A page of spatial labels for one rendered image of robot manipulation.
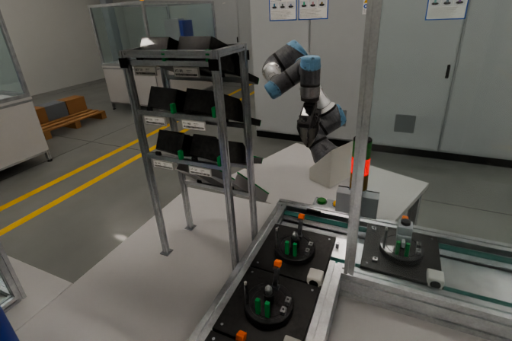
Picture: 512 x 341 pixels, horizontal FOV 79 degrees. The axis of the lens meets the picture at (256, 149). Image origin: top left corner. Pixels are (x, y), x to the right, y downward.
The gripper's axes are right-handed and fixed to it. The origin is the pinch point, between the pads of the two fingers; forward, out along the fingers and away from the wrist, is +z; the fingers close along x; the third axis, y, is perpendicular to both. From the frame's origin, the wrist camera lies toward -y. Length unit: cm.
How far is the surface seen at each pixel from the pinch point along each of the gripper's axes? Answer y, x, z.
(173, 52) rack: -42, 28, -42
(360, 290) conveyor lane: -37, -28, 32
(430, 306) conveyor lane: -37, -48, 31
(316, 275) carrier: -43, -15, 24
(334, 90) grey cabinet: 280, 41, 47
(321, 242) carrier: -25.9, -12.5, 26.2
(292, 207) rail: -6.6, 4.3, 27.4
